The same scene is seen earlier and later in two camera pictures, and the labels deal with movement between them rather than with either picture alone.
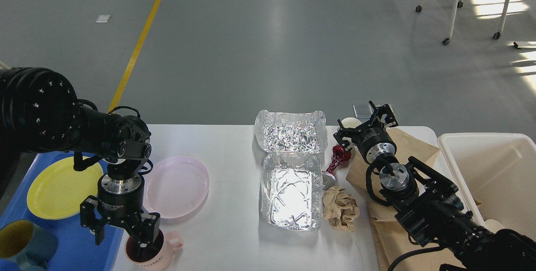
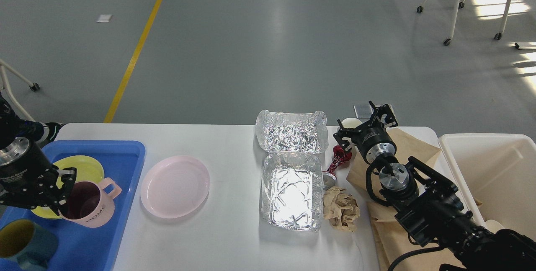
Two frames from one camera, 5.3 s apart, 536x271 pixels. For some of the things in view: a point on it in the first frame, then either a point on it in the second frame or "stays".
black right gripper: (372, 141) stays
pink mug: (154, 256) → (91, 204)
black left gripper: (119, 198) → (27, 179)
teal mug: (27, 245) stays
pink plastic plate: (177, 187) stays
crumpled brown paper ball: (339, 207) stays
